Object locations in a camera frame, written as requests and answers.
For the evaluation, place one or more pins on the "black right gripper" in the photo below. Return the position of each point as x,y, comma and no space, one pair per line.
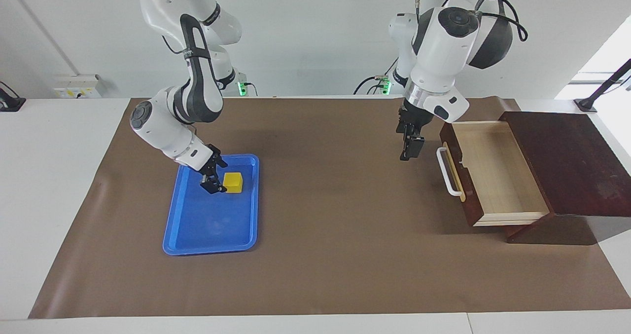
211,164

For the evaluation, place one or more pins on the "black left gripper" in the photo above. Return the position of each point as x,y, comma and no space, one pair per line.
413,123

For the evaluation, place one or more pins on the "yellow cube block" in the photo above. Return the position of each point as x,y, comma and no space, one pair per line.
233,183

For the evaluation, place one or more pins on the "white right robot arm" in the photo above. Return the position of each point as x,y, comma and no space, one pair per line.
162,127

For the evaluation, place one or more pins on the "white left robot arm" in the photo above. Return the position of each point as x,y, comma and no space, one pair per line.
443,53

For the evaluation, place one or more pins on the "blue plastic tray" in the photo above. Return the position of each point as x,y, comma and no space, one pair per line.
207,220

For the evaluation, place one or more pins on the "brown paper mat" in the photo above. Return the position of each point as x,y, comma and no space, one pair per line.
345,255

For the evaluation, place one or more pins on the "dark wooden cabinet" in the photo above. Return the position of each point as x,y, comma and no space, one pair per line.
572,161

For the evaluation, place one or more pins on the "black stand with pole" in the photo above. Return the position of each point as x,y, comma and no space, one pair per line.
586,104

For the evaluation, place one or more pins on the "black table clamp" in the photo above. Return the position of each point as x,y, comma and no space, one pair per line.
10,104

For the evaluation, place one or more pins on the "white wall power socket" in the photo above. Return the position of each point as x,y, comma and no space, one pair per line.
74,90

